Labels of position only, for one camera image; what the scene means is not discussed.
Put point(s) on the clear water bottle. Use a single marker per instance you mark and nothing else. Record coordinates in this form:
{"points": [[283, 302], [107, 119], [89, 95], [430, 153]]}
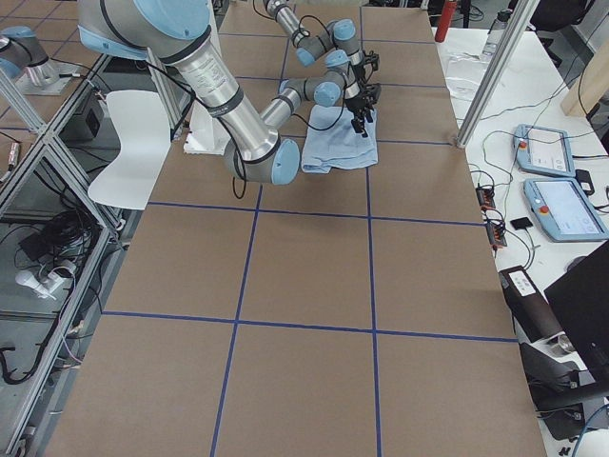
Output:
{"points": [[494, 35]]}

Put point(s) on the light blue button-up shirt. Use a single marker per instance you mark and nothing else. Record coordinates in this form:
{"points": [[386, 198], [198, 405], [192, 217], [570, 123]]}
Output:
{"points": [[340, 147]]}

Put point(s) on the blue teach pendant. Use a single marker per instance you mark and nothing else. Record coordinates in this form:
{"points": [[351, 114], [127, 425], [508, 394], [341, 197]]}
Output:
{"points": [[543, 151], [563, 210]]}

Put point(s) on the clear plastic bag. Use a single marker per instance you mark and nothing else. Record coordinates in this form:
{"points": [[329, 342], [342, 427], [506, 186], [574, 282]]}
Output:
{"points": [[463, 74]]}

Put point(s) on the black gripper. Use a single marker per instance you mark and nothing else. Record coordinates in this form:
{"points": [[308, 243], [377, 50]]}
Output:
{"points": [[358, 70], [356, 104]]}

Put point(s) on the aluminium frame post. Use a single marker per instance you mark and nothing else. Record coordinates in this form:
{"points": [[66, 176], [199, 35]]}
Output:
{"points": [[505, 48]]}

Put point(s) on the black monitor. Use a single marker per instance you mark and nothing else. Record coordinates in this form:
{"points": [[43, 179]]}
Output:
{"points": [[579, 300]]}

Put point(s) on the white plastic chair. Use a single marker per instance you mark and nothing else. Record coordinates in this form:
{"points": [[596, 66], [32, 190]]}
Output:
{"points": [[142, 126]]}

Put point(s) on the far blue teach pendant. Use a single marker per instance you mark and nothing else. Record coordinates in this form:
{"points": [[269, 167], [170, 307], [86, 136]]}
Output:
{"points": [[543, 151]]}

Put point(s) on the near blue teach pendant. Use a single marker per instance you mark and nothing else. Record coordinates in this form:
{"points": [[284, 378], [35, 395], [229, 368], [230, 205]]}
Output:
{"points": [[563, 210]]}

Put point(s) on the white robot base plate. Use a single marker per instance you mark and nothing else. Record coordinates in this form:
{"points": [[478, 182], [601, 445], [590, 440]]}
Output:
{"points": [[206, 134]]}

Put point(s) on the red cylinder bottle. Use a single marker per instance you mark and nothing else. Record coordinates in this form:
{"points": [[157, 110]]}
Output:
{"points": [[448, 10]]}

